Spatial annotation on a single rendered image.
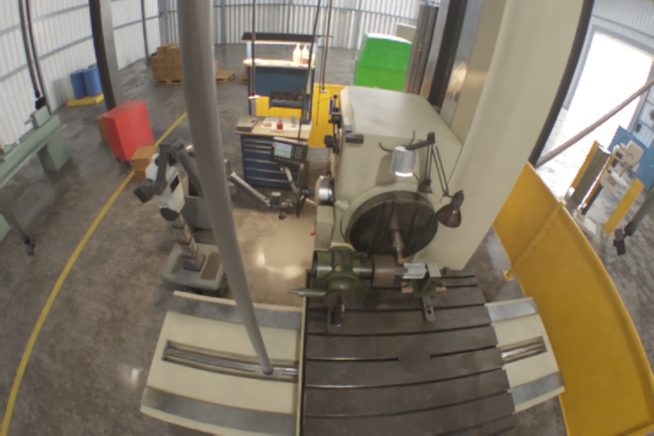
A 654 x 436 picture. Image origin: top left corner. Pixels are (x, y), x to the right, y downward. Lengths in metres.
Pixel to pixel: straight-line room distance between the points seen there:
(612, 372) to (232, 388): 2.99
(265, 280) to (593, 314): 3.29
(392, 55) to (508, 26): 4.18
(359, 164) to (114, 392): 2.84
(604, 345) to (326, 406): 2.43
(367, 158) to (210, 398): 1.70
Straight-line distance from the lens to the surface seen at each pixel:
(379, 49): 5.46
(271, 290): 2.92
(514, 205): 3.87
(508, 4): 1.50
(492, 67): 1.50
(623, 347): 2.94
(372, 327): 1.70
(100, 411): 3.09
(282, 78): 3.58
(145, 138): 5.29
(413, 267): 1.69
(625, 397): 3.04
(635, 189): 6.52
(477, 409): 1.80
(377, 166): 1.53
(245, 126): 3.41
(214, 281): 2.76
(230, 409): 1.83
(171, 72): 9.28
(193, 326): 2.08
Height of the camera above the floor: 2.52
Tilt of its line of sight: 39 degrees down
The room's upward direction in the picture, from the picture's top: 7 degrees clockwise
